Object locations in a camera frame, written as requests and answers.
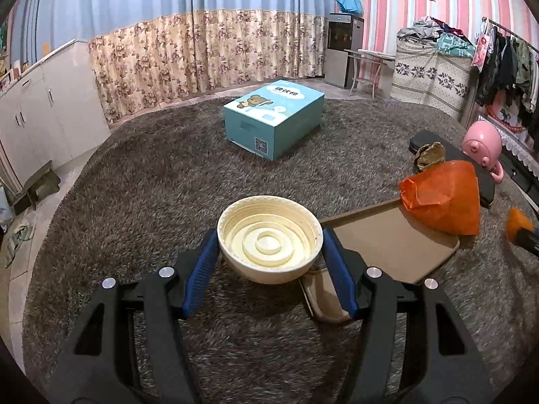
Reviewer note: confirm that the blue floral curtain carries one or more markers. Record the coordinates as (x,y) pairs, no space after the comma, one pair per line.
(168,50)

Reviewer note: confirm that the blue cloth cover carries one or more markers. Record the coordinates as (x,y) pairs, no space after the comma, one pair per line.
(349,4)

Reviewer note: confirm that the orange plastic bag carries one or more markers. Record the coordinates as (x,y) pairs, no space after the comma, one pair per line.
(444,200)

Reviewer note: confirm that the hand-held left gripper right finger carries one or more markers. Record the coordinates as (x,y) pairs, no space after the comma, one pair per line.
(339,275)

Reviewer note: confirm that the white cabinet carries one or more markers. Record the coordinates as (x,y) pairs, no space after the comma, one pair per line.
(46,109)

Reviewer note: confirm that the black flat case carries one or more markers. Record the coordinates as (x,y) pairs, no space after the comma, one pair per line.
(486,187)

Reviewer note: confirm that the metal clothes rack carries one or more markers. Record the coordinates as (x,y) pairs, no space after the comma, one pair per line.
(511,35)

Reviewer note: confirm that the pink hanging bag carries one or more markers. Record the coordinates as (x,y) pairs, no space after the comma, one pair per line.
(482,48)

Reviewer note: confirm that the row of hanging clothes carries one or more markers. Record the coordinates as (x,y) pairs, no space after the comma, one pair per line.
(513,71)

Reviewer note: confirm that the pink pig toy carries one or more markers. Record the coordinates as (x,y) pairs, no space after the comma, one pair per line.
(483,143)

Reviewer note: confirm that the cloth-covered pile of laundry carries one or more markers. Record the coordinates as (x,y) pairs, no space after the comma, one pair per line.
(433,82)

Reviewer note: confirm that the cream ribbed bowl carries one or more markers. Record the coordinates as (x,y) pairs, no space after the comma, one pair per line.
(269,244)

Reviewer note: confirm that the crumpled brown paper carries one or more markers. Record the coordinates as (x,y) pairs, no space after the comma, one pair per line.
(429,156)

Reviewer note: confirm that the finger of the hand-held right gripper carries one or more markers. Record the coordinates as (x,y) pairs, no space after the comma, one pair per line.
(529,243)

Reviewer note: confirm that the small wooden stool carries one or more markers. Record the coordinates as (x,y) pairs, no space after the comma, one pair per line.
(38,185)

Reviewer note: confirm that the small white table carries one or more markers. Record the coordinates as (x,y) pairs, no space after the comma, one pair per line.
(372,55)

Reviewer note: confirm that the light blue cardboard box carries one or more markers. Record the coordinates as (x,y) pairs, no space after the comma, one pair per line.
(273,113)

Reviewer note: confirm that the low stand with lace cloth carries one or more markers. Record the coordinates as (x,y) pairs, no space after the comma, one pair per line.
(520,139)

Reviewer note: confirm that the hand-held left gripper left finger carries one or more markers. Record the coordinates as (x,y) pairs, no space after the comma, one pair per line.
(200,277)

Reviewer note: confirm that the grey water dispenser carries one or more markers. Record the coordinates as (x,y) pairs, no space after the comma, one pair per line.
(343,50)

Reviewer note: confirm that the pile of clothes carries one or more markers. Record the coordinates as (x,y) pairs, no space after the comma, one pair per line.
(438,33)

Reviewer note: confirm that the grey shaggy rug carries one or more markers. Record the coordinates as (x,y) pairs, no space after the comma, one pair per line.
(168,185)

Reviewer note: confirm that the tan tray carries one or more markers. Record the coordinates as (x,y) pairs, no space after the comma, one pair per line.
(387,244)

